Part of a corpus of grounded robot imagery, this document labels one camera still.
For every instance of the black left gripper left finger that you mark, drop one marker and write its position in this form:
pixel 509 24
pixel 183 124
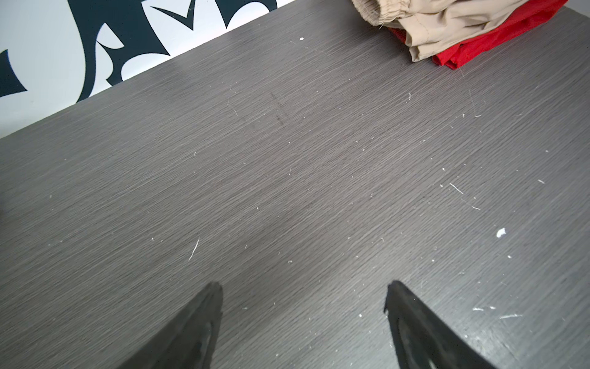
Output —
pixel 190 337

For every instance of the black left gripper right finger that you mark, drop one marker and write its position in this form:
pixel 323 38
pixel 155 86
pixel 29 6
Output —
pixel 421 339

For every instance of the beige shorts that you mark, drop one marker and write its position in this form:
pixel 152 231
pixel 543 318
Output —
pixel 433 26

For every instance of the red shorts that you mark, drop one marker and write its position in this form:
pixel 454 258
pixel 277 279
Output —
pixel 527 17

